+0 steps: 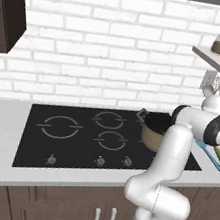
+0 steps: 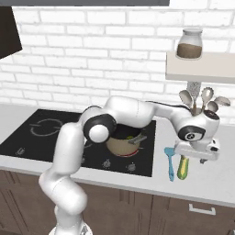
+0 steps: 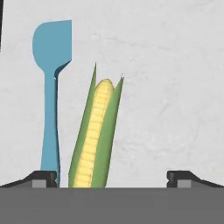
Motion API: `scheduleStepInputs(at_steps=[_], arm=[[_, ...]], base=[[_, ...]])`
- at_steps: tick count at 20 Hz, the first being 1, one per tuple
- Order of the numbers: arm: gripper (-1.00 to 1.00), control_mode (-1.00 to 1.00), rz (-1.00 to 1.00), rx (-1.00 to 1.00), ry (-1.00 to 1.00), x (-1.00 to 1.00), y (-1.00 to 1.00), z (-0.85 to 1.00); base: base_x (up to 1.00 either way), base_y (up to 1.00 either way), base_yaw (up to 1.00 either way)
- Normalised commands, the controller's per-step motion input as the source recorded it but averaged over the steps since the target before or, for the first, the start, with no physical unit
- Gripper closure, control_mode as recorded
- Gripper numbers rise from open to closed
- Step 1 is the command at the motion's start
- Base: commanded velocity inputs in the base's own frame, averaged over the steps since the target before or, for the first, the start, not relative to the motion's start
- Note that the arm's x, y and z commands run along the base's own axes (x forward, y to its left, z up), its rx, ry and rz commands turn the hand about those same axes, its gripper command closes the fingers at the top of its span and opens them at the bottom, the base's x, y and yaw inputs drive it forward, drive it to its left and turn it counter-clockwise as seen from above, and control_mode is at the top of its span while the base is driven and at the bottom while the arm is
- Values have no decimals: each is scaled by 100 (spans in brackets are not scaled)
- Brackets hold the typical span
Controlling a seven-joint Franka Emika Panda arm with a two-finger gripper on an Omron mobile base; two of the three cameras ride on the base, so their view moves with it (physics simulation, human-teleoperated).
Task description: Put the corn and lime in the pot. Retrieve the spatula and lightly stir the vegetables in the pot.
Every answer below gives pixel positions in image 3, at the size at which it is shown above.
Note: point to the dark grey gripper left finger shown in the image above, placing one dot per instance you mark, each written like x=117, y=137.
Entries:
x=43, y=176

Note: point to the blue spatula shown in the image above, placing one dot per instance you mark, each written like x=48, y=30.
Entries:
x=50, y=116

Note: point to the corn cob with green husk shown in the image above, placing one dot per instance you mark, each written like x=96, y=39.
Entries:
x=93, y=137

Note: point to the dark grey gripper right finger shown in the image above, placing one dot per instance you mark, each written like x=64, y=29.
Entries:
x=180, y=176

